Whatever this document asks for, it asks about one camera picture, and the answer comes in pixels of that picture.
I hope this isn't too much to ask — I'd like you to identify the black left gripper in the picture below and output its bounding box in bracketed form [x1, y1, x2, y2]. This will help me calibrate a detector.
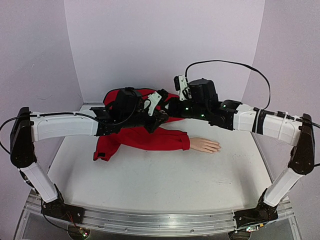
[122, 102, 170, 134]

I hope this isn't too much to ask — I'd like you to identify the clear nail polish bottle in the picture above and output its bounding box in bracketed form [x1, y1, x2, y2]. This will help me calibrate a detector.
[159, 110, 169, 122]

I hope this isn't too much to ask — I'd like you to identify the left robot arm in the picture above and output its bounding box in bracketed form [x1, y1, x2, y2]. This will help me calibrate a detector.
[10, 87, 168, 223]

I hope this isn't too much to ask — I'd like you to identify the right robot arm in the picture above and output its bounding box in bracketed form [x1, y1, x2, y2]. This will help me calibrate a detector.
[162, 76, 315, 210]

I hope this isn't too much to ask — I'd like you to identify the red jacket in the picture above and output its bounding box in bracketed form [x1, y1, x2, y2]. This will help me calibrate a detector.
[92, 87, 190, 162]

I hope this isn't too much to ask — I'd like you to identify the mannequin hand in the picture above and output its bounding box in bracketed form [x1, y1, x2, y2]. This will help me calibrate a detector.
[189, 137, 221, 154]

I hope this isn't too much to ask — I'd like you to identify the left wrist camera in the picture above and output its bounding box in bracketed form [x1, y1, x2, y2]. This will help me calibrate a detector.
[143, 89, 169, 117]

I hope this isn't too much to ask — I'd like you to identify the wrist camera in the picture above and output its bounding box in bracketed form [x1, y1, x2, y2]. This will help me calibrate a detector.
[173, 75, 192, 101]
[143, 89, 169, 117]

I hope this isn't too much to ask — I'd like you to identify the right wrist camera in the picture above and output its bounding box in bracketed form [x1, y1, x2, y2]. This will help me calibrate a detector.
[173, 75, 192, 101]

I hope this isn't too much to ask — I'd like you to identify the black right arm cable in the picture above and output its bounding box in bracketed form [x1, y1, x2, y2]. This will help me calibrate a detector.
[184, 59, 272, 110]

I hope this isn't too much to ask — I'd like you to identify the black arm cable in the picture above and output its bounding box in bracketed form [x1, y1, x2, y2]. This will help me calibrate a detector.
[0, 116, 33, 156]
[184, 59, 272, 110]

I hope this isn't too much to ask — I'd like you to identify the aluminium table front rail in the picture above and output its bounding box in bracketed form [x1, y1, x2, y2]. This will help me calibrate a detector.
[25, 192, 294, 237]

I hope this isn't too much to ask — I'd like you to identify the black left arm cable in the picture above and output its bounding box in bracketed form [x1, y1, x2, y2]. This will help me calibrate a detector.
[0, 116, 33, 156]

